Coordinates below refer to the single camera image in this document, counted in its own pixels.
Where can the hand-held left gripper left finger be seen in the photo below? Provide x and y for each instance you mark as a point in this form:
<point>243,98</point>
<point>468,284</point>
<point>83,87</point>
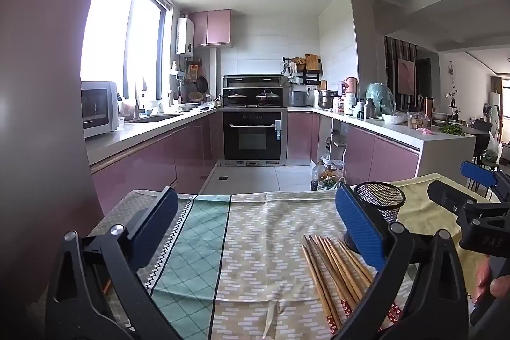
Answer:
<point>155,220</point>

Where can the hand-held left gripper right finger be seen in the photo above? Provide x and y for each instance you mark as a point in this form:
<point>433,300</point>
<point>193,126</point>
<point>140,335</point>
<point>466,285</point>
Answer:
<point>358,228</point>

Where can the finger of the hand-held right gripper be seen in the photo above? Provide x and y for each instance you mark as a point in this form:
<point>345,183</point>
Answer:
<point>476,172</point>
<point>446,192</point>

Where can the black mesh holder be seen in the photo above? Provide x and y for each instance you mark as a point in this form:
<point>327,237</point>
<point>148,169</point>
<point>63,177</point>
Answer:
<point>382,200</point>

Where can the bundle of wooden chopsticks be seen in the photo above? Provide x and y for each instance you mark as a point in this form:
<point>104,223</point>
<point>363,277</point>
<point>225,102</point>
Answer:
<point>334,272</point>

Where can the person's right hand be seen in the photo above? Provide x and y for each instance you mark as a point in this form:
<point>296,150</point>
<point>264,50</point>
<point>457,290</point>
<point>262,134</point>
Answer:
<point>479,284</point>

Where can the white plastic bag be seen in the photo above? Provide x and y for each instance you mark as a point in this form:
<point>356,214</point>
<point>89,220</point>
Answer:
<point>493,151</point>

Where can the green leafy vegetables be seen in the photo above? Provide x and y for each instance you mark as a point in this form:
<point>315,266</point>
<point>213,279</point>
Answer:
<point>452,130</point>

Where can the pink cabinet run with sink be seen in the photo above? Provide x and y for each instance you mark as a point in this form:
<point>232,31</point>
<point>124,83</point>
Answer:
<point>151,160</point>

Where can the plastic oil bottle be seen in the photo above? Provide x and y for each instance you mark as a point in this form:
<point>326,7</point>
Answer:
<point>318,174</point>

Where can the pink cabinet run white counter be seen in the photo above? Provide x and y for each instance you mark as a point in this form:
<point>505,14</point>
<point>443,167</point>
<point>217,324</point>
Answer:
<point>382,160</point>

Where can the clear food container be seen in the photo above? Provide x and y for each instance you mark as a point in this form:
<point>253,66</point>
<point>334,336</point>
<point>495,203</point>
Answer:
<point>418,121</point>

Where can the copper tumbler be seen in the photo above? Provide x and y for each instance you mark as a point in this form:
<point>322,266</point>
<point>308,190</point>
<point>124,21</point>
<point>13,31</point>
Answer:
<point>428,105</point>

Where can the white bowl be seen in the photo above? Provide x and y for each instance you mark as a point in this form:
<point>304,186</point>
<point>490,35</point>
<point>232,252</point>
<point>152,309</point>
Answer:
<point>392,119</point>

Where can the beige green patterned tablecloth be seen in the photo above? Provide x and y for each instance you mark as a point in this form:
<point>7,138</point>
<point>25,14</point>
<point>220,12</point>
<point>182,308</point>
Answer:
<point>259,244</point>

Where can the dark thermos jug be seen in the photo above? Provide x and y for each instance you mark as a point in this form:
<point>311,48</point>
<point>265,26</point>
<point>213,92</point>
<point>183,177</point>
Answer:
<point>369,109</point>

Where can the teal covered appliance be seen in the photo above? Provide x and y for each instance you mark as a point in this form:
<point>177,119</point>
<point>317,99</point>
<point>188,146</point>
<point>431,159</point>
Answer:
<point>378,97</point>

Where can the black built-in oven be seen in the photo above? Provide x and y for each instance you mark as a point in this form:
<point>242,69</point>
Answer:
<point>251,137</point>

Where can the white microwave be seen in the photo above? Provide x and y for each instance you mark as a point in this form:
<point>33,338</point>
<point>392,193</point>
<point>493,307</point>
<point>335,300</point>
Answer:
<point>97,107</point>

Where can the steel stock pot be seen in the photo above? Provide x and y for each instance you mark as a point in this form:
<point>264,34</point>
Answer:
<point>327,99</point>

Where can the hanging frying pan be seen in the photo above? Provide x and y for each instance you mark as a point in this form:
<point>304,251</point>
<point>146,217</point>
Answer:
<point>202,85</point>

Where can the pink electric kettle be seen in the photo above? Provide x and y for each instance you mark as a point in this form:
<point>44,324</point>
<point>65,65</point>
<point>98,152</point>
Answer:
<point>351,84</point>

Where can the black wok with lid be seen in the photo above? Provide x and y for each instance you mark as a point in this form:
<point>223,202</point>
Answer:
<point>237,98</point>
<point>267,97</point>

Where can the orange grater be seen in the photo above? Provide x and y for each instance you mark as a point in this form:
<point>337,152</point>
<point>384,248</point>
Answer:
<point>193,71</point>

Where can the grey refrigerator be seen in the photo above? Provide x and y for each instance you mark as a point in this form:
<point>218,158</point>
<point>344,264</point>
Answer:
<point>40,105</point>

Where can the black range hood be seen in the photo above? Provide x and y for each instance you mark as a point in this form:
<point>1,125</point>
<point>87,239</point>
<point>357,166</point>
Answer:
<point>253,80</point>

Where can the wooden cutting board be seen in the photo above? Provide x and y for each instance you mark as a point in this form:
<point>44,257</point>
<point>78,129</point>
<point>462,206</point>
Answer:
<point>312,62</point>

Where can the white water heater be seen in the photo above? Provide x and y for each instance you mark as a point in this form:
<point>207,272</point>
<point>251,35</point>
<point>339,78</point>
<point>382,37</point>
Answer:
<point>185,35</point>

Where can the kitchen window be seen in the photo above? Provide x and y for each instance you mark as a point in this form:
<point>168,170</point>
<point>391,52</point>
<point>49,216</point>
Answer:
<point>107,33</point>

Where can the pink wall picture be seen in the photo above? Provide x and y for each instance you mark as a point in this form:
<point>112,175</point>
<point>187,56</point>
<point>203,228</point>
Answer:
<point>406,77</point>

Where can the black wall rack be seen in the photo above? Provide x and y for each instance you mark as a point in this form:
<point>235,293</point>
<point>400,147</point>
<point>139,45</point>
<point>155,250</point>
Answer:
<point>310,76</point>

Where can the pink wall cabinet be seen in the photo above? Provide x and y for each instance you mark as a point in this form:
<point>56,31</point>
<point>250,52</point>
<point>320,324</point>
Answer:
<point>211,27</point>

